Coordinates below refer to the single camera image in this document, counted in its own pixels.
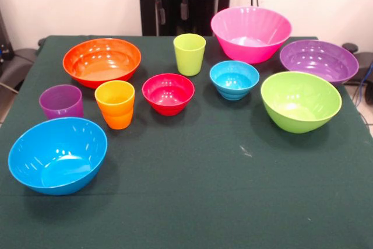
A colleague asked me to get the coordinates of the green cup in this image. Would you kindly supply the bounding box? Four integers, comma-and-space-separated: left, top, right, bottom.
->
173, 33, 207, 77

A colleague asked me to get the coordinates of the large pink bowl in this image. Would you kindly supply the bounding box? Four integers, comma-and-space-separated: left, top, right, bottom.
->
210, 6, 293, 65

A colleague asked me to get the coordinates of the small red-pink bowl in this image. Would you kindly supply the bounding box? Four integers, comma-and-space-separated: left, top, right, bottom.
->
142, 73, 195, 117

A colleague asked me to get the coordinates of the large orange-red bowl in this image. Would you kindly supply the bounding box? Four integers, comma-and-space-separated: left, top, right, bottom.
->
62, 38, 142, 90

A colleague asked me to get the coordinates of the small blue bowl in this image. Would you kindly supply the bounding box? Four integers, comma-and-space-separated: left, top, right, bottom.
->
209, 60, 260, 101

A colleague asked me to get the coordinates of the orange cup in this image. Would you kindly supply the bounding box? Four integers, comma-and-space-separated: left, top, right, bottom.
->
94, 80, 136, 130

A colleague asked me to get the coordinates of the purple cup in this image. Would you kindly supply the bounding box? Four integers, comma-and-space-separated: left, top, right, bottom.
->
38, 84, 85, 121

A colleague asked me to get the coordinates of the large purple bowl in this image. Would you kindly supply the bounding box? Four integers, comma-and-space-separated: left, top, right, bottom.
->
279, 39, 360, 86

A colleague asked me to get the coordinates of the large green bowl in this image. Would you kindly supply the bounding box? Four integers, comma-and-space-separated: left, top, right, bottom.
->
260, 71, 343, 134

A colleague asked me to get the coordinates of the dark green tablecloth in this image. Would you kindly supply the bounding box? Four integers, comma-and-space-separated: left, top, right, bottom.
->
0, 35, 373, 249

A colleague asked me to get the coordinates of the large blue bowl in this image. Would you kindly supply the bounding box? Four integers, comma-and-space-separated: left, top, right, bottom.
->
8, 117, 108, 197

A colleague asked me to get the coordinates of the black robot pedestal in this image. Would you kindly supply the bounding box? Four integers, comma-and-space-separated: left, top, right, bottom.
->
134, 0, 235, 37

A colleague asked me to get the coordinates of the blue cable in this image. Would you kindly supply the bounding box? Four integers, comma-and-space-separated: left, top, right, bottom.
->
352, 62, 373, 107

